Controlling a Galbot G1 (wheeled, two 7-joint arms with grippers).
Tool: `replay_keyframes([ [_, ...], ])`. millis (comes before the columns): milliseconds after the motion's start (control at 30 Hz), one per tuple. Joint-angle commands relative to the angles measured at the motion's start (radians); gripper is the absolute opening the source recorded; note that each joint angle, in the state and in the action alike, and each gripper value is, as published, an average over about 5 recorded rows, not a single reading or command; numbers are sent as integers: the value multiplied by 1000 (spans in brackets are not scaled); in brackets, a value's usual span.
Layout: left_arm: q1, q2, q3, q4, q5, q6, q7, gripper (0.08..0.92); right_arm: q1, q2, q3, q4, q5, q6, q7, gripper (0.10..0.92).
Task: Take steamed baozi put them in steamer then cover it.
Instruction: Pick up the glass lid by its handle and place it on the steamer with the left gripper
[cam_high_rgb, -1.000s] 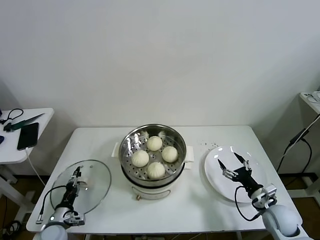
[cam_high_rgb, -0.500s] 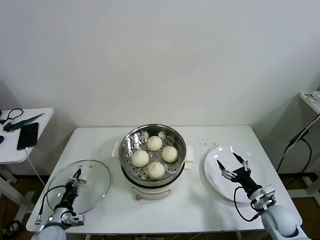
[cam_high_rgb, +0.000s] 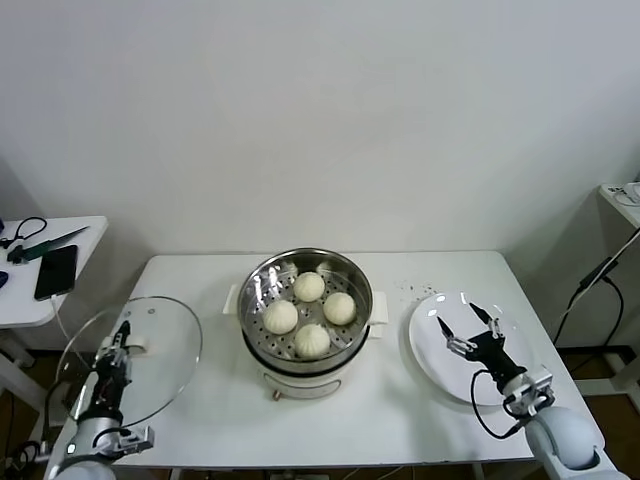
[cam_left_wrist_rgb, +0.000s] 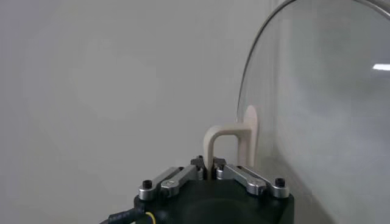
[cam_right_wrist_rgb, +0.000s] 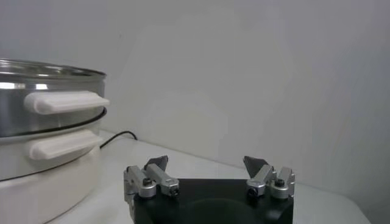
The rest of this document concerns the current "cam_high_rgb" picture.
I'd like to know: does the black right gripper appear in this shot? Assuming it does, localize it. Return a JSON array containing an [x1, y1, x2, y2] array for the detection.
[[436, 301, 527, 387]]

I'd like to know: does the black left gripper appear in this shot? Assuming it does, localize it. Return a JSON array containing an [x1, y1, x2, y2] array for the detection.
[[86, 322, 135, 417]]

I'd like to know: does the round glass pot lid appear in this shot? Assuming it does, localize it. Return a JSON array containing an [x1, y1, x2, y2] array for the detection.
[[55, 295, 204, 429]]

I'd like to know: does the white steamed baozi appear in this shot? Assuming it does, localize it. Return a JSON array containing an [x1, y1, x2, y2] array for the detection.
[[262, 299, 300, 335], [293, 272, 326, 303], [322, 292, 358, 325], [293, 323, 331, 358]]

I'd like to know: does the perforated steel steamer basket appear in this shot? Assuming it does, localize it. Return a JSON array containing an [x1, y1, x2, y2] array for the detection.
[[238, 247, 375, 362]]

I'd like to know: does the steel steamer pot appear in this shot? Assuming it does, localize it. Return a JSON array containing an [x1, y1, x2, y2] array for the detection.
[[222, 283, 389, 402]]

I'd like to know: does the white round plate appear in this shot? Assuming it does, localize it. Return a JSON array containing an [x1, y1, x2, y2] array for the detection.
[[408, 292, 536, 406]]

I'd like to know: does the black smartphone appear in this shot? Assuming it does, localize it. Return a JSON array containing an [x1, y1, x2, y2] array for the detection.
[[33, 243, 80, 302]]

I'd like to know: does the white side table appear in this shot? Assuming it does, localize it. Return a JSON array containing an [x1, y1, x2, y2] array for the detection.
[[0, 215, 111, 441]]

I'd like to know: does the green flat tool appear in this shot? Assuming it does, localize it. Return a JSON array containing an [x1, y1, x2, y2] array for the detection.
[[6, 224, 92, 264]]

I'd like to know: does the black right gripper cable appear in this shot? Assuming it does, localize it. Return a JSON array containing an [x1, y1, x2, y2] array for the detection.
[[470, 368, 532, 441]]

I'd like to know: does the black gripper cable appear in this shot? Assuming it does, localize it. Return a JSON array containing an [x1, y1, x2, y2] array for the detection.
[[470, 368, 532, 441], [41, 369, 101, 454]]

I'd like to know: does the white charging cable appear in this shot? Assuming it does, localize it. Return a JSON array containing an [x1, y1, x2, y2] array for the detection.
[[49, 295, 96, 374]]

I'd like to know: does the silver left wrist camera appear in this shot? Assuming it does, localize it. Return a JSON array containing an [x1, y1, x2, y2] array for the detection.
[[117, 426, 156, 452]]

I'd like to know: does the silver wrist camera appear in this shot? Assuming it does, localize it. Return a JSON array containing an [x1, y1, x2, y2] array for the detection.
[[519, 368, 556, 411], [117, 426, 156, 452]]

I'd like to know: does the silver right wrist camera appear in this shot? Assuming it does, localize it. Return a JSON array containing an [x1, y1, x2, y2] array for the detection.
[[519, 368, 556, 411]]

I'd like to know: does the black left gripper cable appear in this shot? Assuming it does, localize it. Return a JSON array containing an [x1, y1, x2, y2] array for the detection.
[[41, 369, 101, 454]]

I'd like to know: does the black cable with adapter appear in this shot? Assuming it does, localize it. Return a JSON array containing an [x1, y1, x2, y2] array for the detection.
[[552, 257, 626, 374]]

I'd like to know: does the black looped cable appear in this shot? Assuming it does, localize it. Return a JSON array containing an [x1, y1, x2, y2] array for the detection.
[[0, 216, 50, 250]]

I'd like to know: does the white thin cable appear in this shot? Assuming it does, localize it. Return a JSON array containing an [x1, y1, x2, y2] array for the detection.
[[607, 229, 640, 266]]

